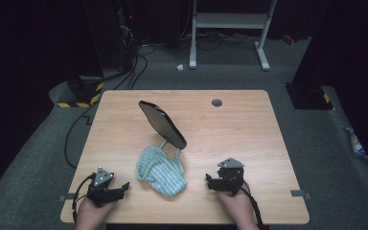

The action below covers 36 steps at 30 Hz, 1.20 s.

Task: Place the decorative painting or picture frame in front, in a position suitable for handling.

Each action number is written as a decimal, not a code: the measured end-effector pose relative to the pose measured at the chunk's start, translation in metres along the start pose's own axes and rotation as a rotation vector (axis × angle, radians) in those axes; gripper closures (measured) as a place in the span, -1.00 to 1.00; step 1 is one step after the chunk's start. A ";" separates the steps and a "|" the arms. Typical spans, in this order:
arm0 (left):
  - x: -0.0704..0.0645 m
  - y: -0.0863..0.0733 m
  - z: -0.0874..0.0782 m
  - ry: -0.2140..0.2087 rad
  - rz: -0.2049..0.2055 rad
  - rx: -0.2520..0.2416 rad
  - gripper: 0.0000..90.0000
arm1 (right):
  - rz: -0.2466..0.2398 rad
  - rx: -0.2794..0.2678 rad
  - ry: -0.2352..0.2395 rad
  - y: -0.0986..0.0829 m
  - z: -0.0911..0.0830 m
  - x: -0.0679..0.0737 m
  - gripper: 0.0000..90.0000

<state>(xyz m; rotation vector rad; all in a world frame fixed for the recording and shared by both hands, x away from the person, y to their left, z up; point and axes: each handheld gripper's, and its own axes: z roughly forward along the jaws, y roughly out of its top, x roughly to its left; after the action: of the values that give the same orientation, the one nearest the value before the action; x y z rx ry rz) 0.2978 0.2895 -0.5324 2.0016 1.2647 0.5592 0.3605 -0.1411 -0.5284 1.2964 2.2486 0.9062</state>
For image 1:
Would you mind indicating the blue white packet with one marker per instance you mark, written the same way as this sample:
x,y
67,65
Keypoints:
x,y
356,143

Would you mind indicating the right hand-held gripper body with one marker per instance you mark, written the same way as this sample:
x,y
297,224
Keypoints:
x,y
231,177

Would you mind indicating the dark equipment rack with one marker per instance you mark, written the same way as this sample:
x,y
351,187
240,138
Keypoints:
x,y
126,32

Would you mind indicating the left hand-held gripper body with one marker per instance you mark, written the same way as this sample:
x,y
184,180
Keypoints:
x,y
100,188

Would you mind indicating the grey tape strip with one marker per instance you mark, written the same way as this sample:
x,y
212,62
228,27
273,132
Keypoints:
x,y
300,193
68,197

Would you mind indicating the person's right hand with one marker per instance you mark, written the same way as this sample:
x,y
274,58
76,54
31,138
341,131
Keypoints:
x,y
238,207

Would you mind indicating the light blue striped cloth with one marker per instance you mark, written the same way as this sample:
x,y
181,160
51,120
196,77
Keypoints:
x,y
161,174

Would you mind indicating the black yellow striped base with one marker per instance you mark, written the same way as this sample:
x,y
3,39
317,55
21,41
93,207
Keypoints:
x,y
306,97
83,92

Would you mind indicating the black floral lacquer tray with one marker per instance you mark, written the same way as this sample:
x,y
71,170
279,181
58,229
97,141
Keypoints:
x,y
163,123

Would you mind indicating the white metal stand frame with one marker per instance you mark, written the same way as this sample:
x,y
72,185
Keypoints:
x,y
230,20

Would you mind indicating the white crumpled paper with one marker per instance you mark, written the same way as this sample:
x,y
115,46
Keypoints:
x,y
180,67

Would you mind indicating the person's left hand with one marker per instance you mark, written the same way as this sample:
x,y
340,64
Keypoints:
x,y
92,214

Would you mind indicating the small red object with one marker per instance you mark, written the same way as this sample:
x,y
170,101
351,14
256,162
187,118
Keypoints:
x,y
288,39

